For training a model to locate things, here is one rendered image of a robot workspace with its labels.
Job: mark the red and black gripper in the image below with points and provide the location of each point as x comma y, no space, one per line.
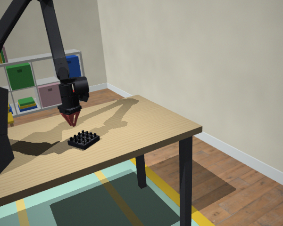
68,111

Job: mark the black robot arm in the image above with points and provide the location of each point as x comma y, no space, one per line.
9,20

